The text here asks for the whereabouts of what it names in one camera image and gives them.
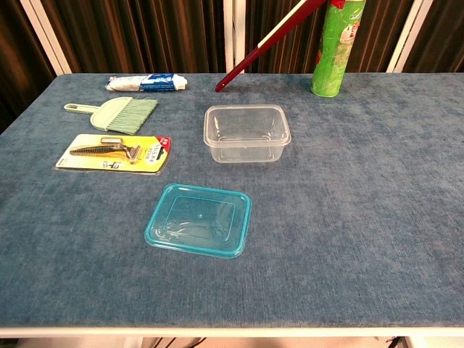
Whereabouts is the clear plastic food container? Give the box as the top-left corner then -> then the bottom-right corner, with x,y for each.
203,104 -> 292,165

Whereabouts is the teal transparent container lid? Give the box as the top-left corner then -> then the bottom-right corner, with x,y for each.
144,182 -> 252,260

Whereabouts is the blue fabric table cover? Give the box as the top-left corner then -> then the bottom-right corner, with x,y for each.
0,72 -> 464,329

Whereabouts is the razor in yellow blister pack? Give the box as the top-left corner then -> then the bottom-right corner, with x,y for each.
55,133 -> 173,176

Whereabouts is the red and white stick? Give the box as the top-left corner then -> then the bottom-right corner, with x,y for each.
215,0 -> 327,93

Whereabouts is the white and blue toothpaste tube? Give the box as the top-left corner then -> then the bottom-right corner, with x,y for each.
104,73 -> 189,93

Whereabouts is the light green hand brush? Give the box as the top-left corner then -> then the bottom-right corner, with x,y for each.
64,96 -> 160,136

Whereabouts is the green chips can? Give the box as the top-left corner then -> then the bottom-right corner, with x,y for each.
310,0 -> 367,99

